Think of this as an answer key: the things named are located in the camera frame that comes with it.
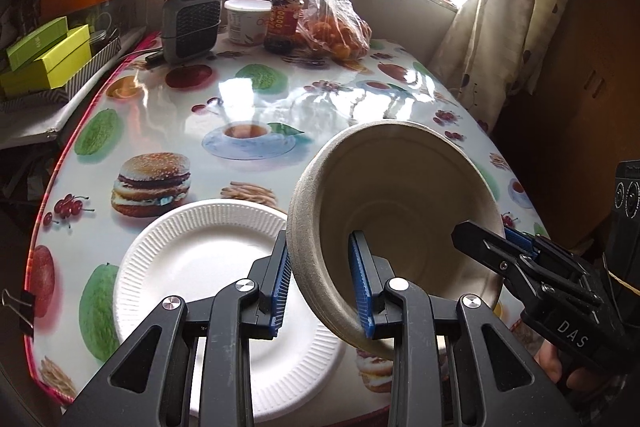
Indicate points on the white tub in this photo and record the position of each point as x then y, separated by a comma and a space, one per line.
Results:
245, 22

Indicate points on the red label jar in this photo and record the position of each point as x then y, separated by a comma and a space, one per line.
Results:
282, 24

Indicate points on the striped tray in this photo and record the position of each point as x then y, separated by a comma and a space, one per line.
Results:
95, 67

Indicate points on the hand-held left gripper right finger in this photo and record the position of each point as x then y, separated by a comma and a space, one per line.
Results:
362, 292

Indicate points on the white foam plate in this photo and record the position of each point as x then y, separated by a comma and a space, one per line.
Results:
210, 277

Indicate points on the grey side shelf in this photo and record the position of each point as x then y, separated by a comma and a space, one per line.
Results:
30, 132

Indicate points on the glass mug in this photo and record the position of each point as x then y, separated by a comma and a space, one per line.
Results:
102, 27

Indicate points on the plastic bag of oranges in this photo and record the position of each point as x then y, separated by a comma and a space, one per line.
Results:
325, 7

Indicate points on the small grey heater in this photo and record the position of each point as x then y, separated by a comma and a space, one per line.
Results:
192, 24

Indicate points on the yellow rubber band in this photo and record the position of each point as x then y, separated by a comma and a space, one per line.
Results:
622, 279

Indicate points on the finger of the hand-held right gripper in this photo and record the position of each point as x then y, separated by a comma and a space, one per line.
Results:
520, 239
485, 244

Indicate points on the green box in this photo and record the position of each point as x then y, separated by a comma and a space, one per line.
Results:
35, 42
55, 62

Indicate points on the beige paper bowl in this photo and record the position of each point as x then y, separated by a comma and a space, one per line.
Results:
400, 197

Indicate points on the person's right hand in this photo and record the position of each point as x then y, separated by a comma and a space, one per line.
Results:
550, 362

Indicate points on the black binder clip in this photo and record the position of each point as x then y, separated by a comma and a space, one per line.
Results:
25, 312

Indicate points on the wooden cabinet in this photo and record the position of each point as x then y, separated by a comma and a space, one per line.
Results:
575, 82

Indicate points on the food print tablecloth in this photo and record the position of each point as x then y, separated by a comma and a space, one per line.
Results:
165, 132

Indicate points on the cherry print curtain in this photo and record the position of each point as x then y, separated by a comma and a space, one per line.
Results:
500, 7

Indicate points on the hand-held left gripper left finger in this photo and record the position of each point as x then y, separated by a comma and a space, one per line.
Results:
280, 297

